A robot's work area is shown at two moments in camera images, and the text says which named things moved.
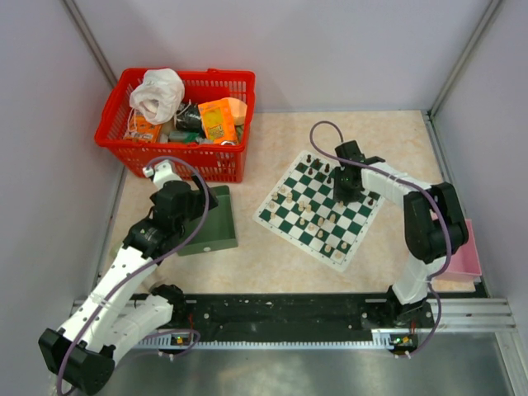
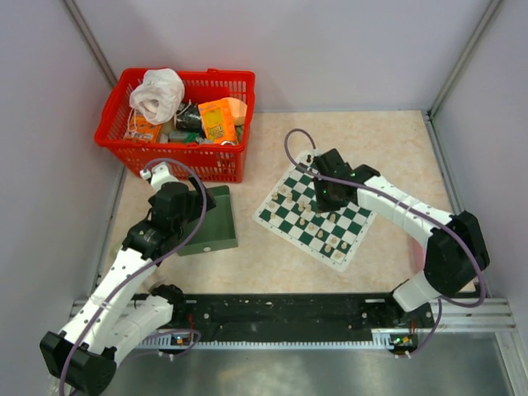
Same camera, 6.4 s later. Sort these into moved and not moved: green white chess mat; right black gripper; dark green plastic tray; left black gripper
Moved: right black gripper
Not moved: dark green plastic tray; left black gripper; green white chess mat
